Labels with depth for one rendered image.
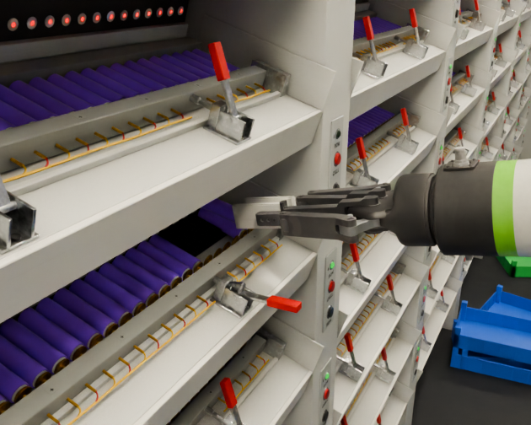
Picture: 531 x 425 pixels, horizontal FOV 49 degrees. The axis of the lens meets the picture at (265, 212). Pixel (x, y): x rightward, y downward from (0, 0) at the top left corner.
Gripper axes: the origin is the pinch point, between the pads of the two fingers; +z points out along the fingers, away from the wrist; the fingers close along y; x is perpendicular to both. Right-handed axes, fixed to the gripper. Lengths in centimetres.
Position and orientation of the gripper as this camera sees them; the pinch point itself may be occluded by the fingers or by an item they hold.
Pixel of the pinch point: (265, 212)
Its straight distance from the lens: 69.8
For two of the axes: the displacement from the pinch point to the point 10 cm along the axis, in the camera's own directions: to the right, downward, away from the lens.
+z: -8.7, 0.1, 5.0
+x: 1.8, 9.4, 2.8
